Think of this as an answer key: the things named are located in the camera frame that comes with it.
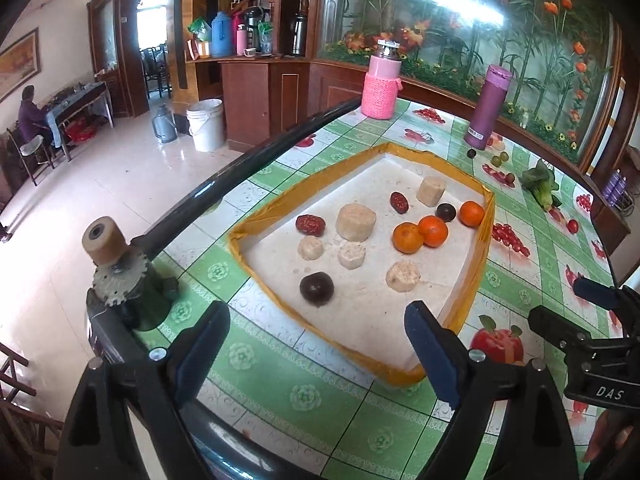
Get white plastic bucket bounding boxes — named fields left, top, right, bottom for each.
left=186, top=99, right=226, bottom=153

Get blue thermos jug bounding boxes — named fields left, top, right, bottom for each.
left=210, top=11, right=233, bottom=58

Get seated person in purple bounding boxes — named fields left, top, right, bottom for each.
left=17, top=84, right=60, bottom=154

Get cherry tomato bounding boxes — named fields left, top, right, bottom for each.
left=566, top=219, right=579, bottom=234

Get person's hand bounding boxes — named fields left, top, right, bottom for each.
left=582, top=410, right=634, bottom=463

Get framed wall painting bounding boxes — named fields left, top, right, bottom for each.
left=0, top=28, right=41, bottom=102

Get green bok choy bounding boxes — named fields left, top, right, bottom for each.
left=520, top=159, right=562, bottom=212

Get small beige piece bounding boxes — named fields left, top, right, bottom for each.
left=297, top=235, right=324, bottom=261
left=337, top=242, right=366, bottom=270

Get round beige slice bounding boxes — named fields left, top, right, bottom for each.
left=335, top=203, right=376, bottom=242

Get table clamp with roller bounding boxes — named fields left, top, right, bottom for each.
left=81, top=216, right=179, bottom=332

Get pink bottle on cabinet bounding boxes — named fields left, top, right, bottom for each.
left=235, top=23, right=248, bottom=56

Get white foam tray yellow tape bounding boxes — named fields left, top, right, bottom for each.
left=229, top=143, right=496, bottom=387

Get red jujube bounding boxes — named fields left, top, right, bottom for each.
left=295, top=214, right=326, bottom=237
left=390, top=191, right=409, bottom=214

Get pink jar knitted sleeve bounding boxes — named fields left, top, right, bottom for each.
left=360, top=39, right=402, bottom=120

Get purple thermos bottle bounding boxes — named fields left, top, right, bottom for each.
left=464, top=64, right=512, bottom=151

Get metal kettle on floor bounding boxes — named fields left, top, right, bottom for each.
left=152, top=104, right=178, bottom=144

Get purple spray cans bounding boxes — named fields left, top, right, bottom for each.
left=602, top=169, right=627, bottom=207

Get orange mandarin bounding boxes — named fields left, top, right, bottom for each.
left=418, top=214, right=449, bottom=248
left=392, top=222, right=424, bottom=255
left=458, top=200, right=485, bottom=229

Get dark purple plum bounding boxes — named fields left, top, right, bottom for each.
left=299, top=272, right=334, bottom=307

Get dark passion fruit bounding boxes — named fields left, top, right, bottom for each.
left=435, top=203, right=457, bottom=222

